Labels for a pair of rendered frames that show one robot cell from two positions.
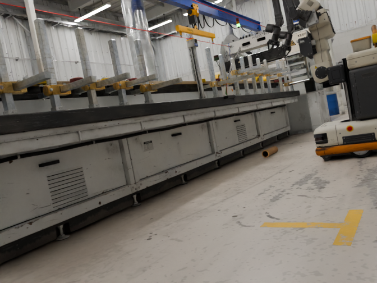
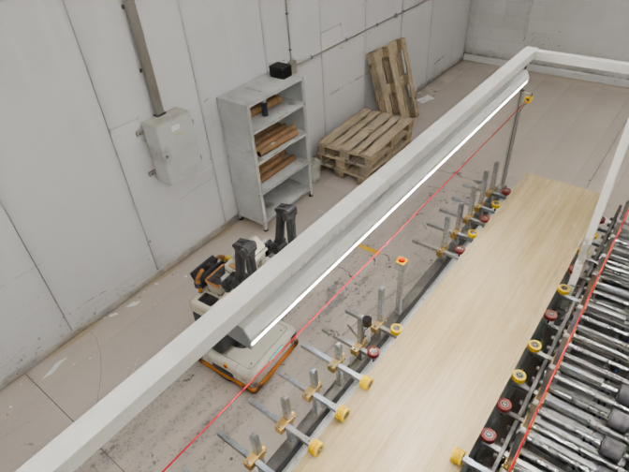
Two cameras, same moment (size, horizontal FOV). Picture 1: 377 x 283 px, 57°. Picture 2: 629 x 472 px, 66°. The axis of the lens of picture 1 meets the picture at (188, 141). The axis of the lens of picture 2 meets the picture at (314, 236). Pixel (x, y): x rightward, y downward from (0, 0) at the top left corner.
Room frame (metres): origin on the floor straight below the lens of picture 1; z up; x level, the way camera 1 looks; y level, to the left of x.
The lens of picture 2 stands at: (5.58, -0.48, 3.48)
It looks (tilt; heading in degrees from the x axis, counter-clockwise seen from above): 38 degrees down; 187
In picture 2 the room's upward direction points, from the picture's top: 4 degrees counter-clockwise
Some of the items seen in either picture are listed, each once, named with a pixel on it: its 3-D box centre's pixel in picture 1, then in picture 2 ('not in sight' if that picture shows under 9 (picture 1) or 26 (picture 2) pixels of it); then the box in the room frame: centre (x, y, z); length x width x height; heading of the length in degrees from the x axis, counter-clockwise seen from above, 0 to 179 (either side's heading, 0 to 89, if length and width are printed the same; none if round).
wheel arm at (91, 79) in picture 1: (65, 88); (474, 205); (1.80, 0.57, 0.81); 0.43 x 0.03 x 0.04; 56
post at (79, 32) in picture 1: (86, 69); (471, 207); (2.00, 0.50, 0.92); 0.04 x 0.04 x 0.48; 56
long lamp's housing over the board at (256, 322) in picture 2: not in sight; (423, 162); (3.63, -0.19, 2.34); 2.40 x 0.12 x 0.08; 146
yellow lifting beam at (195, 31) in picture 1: (196, 32); not in sight; (8.52, -0.69, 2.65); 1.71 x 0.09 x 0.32; 146
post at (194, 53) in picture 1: (197, 73); (400, 290); (3.03, -0.19, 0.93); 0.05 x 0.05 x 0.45; 56
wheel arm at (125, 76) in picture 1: (101, 84); (461, 216); (2.01, 0.43, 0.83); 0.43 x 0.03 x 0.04; 56
